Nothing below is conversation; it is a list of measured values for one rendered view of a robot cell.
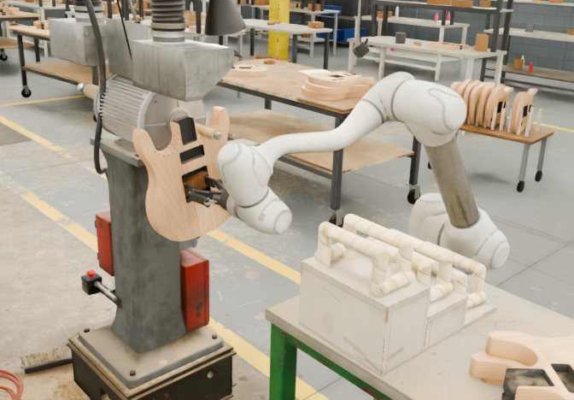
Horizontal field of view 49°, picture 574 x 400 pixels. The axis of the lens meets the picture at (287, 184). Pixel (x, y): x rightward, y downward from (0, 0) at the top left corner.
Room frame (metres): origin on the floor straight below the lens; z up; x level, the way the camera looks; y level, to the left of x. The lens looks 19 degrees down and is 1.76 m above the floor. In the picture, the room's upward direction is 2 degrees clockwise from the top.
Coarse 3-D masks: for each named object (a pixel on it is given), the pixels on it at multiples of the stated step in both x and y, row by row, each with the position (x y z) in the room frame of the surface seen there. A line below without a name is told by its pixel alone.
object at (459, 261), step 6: (438, 246) 1.56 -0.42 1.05; (450, 252) 1.52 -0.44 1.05; (456, 258) 1.50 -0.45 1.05; (462, 258) 1.49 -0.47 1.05; (468, 258) 1.49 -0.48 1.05; (456, 264) 1.50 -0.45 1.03; (462, 264) 1.48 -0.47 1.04; (468, 264) 1.47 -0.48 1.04; (474, 264) 1.46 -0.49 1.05; (480, 264) 1.46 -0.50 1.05; (468, 270) 1.47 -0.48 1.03; (474, 270) 1.45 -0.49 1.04; (480, 270) 1.45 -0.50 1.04
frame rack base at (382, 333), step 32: (320, 288) 1.29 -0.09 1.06; (352, 288) 1.22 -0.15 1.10; (416, 288) 1.23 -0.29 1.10; (320, 320) 1.29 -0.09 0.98; (352, 320) 1.21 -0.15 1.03; (384, 320) 1.14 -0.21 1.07; (416, 320) 1.21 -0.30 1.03; (352, 352) 1.21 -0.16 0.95; (384, 352) 1.14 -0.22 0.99; (416, 352) 1.22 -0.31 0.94
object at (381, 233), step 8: (352, 216) 1.36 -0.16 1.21; (352, 224) 1.35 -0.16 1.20; (360, 224) 1.33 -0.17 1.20; (368, 224) 1.32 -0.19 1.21; (376, 224) 1.32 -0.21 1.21; (368, 232) 1.31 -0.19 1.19; (376, 232) 1.30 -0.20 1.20; (384, 232) 1.28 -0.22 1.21; (392, 232) 1.28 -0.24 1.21; (384, 240) 1.28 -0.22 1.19; (392, 240) 1.26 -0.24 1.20; (400, 240) 1.25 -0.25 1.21; (408, 240) 1.24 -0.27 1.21
